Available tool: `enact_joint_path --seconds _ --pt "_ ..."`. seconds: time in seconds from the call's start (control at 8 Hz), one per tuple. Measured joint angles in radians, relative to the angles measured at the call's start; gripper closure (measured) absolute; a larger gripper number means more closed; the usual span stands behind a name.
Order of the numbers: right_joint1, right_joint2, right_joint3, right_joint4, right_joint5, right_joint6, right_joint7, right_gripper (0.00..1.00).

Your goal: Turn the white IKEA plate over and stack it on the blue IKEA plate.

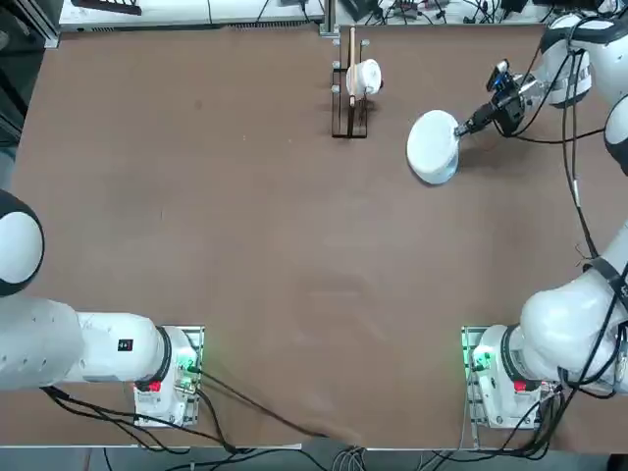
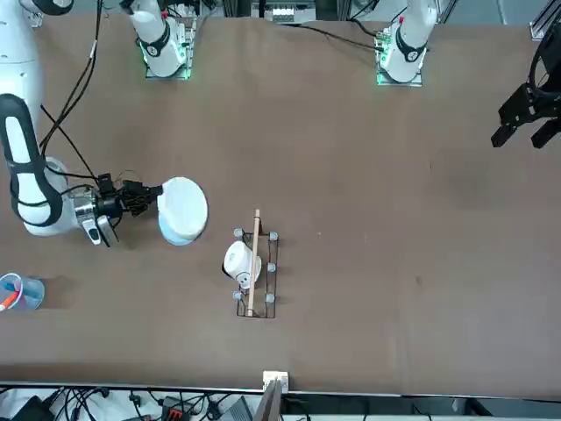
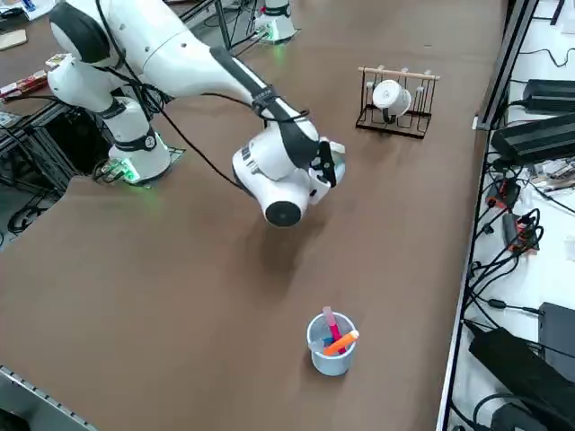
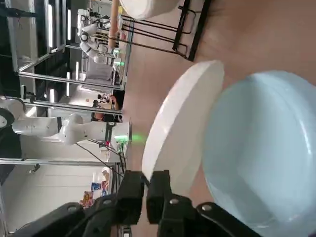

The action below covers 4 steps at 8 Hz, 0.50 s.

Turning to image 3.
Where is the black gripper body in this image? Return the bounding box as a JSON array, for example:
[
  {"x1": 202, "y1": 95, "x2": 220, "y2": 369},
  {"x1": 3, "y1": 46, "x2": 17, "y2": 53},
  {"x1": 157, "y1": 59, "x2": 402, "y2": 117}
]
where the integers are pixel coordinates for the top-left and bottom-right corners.
[{"x1": 306, "y1": 138, "x2": 338, "y2": 189}]

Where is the white mug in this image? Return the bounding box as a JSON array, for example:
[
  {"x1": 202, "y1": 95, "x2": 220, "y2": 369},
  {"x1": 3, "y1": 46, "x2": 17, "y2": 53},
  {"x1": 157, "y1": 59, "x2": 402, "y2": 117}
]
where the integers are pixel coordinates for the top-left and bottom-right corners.
[{"x1": 371, "y1": 79, "x2": 412, "y2": 119}]

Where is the pink marker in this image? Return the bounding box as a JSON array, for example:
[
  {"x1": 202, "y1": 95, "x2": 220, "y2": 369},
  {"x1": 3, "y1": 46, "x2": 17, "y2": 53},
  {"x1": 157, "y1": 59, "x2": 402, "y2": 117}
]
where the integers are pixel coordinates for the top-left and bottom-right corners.
[{"x1": 322, "y1": 306, "x2": 343, "y2": 345}]

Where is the orange marker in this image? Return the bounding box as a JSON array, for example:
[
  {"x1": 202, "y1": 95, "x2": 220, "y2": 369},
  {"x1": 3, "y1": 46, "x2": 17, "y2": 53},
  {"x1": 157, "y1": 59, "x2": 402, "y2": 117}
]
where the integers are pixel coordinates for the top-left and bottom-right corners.
[{"x1": 323, "y1": 330, "x2": 361, "y2": 356}]

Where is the orange black plug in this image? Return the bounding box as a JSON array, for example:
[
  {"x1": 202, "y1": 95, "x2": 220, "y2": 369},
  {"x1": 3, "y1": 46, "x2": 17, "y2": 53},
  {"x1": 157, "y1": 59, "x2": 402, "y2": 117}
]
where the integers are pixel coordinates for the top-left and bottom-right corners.
[
  {"x1": 501, "y1": 208, "x2": 545, "y2": 257},
  {"x1": 487, "y1": 177, "x2": 522, "y2": 210}
]

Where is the clear blue pen cup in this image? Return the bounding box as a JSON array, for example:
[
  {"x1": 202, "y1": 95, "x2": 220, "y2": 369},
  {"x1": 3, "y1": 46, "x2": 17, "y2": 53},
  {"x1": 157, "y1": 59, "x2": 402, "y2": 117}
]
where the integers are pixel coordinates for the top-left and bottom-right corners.
[{"x1": 306, "y1": 312, "x2": 358, "y2": 377}]

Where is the large black power brick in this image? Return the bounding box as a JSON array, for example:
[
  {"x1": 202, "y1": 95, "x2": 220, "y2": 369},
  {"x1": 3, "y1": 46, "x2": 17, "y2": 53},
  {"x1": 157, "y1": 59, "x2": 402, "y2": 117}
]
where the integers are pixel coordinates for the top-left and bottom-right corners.
[{"x1": 490, "y1": 113, "x2": 575, "y2": 163}]

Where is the long black power brick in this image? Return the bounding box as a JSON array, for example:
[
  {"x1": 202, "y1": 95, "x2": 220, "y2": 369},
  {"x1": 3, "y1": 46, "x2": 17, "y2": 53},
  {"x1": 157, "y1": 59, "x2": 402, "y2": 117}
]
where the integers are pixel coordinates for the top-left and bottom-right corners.
[{"x1": 523, "y1": 79, "x2": 575, "y2": 108}]

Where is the black box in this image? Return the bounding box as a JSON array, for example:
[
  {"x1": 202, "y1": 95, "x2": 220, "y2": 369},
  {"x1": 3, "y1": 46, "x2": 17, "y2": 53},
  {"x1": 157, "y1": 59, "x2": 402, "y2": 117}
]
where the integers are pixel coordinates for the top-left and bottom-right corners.
[{"x1": 537, "y1": 301, "x2": 575, "y2": 365}]

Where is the small snack packet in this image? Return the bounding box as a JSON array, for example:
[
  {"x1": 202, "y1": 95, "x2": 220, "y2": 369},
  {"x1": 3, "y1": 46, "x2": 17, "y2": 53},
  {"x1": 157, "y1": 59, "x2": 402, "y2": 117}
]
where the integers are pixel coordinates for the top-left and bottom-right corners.
[{"x1": 44, "y1": 52, "x2": 74, "y2": 71}]

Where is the red packet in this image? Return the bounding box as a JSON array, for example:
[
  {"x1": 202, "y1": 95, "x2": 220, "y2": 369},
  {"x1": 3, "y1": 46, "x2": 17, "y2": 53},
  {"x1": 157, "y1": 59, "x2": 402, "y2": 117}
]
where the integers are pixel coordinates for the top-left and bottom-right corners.
[{"x1": 0, "y1": 73, "x2": 53, "y2": 101}]

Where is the black wire cup rack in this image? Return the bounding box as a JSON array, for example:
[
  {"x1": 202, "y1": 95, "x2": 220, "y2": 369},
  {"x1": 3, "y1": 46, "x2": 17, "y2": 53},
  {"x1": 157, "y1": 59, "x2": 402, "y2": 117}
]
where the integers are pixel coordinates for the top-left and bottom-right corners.
[{"x1": 355, "y1": 66, "x2": 441, "y2": 142}]

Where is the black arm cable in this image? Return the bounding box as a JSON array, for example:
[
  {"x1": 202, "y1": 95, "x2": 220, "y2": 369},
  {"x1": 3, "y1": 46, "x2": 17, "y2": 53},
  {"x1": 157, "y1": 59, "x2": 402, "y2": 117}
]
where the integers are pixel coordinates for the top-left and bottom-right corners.
[{"x1": 93, "y1": 0, "x2": 311, "y2": 194}]

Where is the aluminium camera post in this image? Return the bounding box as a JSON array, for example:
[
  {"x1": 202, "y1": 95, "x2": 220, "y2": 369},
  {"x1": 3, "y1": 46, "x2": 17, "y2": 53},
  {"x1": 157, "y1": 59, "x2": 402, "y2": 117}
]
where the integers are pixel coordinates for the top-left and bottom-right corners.
[{"x1": 474, "y1": 0, "x2": 540, "y2": 131}]

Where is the black support frame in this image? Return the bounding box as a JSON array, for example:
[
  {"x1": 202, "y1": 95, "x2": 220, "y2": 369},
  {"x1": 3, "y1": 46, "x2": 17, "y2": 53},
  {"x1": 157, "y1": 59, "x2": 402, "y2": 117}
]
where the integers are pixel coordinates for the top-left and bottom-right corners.
[{"x1": 0, "y1": 98, "x2": 113, "y2": 198}]

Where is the aluminium table edge rail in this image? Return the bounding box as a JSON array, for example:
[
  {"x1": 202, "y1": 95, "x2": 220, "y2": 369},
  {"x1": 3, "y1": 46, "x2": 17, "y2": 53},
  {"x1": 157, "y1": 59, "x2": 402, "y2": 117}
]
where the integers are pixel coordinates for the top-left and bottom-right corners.
[{"x1": 0, "y1": 364, "x2": 102, "y2": 431}]

